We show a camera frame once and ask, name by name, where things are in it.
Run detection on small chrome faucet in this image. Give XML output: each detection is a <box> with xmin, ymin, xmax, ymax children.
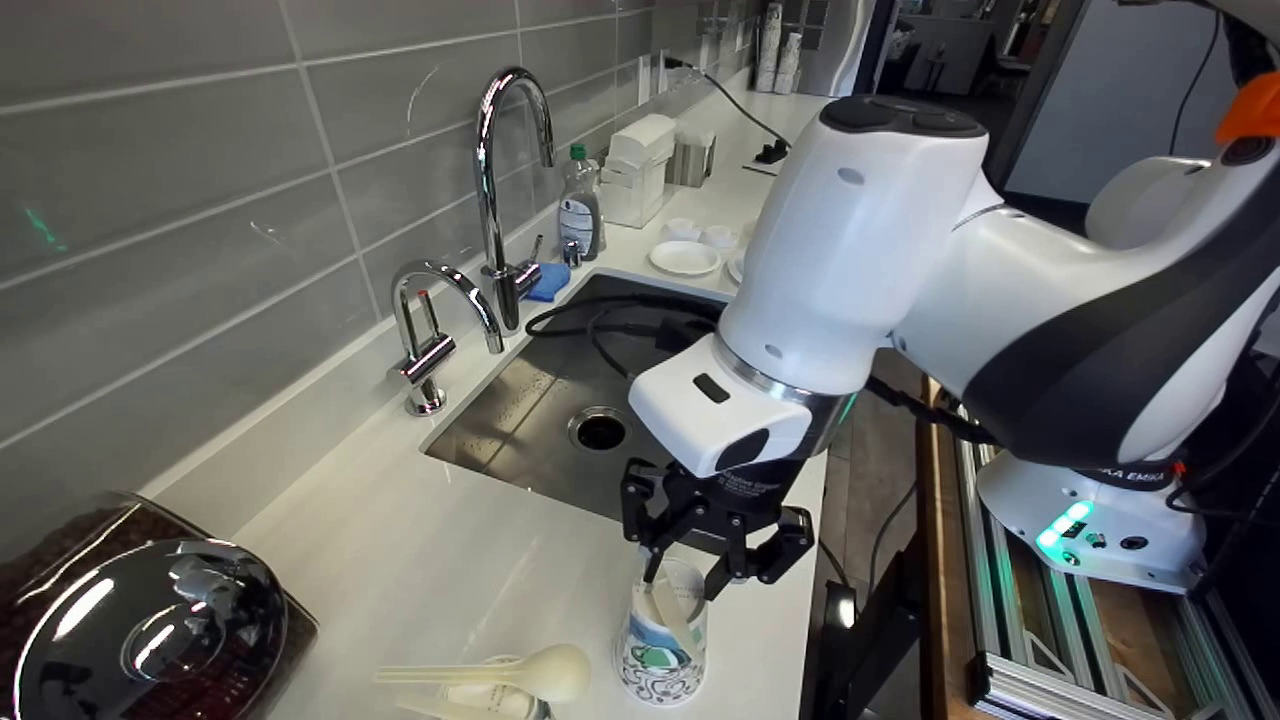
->
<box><xmin>389</xmin><ymin>256</ymin><xmax>511</xmax><ymax>415</ymax></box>

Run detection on small white plate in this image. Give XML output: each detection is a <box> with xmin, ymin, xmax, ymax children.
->
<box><xmin>642</xmin><ymin>237</ymin><xmax>729</xmax><ymax>281</ymax></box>

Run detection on tall chrome gooseneck faucet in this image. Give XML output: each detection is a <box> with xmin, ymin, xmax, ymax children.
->
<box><xmin>470</xmin><ymin>66</ymin><xmax>559</xmax><ymax>335</ymax></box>

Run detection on white paper cup stack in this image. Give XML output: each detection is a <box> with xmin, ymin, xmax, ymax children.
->
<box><xmin>744</xmin><ymin>0</ymin><xmax>810</xmax><ymax>97</ymax></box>

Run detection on small steel container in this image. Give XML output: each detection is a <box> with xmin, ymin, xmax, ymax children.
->
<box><xmin>662</xmin><ymin>132</ymin><xmax>719</xmax><ymax>190</ymax></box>

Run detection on cream plastic spoon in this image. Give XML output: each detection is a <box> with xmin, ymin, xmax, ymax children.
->
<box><xmin>376</xmin><ymin>645</ymin><xmax>597</xmax><ymax>708</ymax></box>

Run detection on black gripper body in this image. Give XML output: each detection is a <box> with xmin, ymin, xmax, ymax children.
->
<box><xmin>654</xmin><ymin>455</ymin><xmax>793</xmax><ymax>541</ymax></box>

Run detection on blue sponge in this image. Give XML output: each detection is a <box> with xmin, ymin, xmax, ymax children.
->
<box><xmin>518</xmin><ymin>260</ymin><xmax>574</xmax><ymax>306</ymax></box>

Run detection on paper cup with blue-green print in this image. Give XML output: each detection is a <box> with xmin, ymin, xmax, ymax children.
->
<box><xmin>615</xmin><ymin>571</ymin><xmax>713</xmax><ymax>708</ymax></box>

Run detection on aluminium extrusion frame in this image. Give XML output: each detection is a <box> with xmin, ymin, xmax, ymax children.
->
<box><xmin>957</xmin><ymin>435</ymin><xmax>1280</xmax><ymax>720</ymax></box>

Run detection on stainless steel sink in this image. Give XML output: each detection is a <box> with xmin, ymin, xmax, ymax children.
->
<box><xmin>420</xmin><ymin>272</ymin><xmax>753</xmax><ymax>528</ymax></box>

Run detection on black power cable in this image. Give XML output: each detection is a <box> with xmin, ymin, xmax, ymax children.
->
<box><xmin>660</xmin><ymin>53</ymin><xmax>793</xmax><ymax>173</ymax></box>

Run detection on clear soap bottle green cap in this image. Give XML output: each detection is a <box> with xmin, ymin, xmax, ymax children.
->
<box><xmin>556</xmin><ymin>140</ymin><xmax>607</xmax><ymax>267</ymax></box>

